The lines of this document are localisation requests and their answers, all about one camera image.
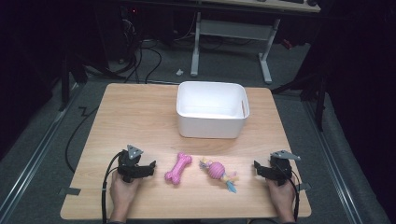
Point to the metal floor rail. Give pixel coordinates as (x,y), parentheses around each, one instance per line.
(331,161)
(34,149)

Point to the white plastic bin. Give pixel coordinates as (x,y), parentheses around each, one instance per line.
(211,124)

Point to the pink bone toy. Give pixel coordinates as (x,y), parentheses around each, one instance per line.
(178,169)

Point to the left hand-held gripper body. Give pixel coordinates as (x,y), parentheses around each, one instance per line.
(126,165)

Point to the white paper scrap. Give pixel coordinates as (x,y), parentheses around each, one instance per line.
(179,72)

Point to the desk with white legs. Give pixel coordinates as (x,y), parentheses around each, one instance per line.
(233,29)

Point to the black metal stand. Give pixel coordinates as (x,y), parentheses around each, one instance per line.
(320,102)
(64,84)

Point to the grey tape piece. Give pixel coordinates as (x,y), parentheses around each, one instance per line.
(71,191)
(304,186)

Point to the person's left hand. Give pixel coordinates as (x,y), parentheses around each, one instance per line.
(122,196)

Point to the person's right hand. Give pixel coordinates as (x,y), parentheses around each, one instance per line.
(282,199)

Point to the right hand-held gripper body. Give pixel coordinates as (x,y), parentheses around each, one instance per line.
(281,169)

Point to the red object under desk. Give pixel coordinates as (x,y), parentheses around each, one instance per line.
(287,44)

